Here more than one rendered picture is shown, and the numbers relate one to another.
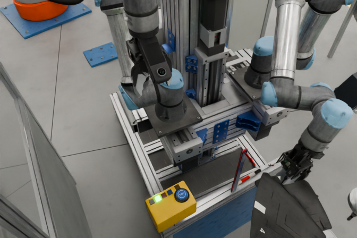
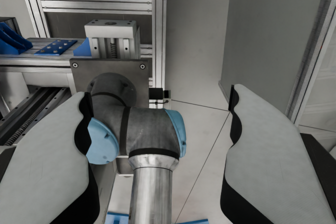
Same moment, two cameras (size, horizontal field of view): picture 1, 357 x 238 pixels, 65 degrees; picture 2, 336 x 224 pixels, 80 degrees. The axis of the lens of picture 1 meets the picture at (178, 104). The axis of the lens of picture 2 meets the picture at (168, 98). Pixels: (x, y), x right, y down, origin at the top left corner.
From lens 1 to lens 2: 0.69 m
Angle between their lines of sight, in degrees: 19
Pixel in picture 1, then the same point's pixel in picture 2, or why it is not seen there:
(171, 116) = (116, 82)
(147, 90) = (140, 131)
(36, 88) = (215, 174)
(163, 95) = (115, 114)
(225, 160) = (75, 36)
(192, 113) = (83, 76)
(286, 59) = not seen: outside the picture
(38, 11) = not seen: outside the picture
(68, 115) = (201, 143)
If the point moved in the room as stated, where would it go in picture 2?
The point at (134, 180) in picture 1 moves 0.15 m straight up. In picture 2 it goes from (171, 61) to (172, 69)
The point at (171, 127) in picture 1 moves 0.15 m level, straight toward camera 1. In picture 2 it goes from (123, 67) to (139, 16)
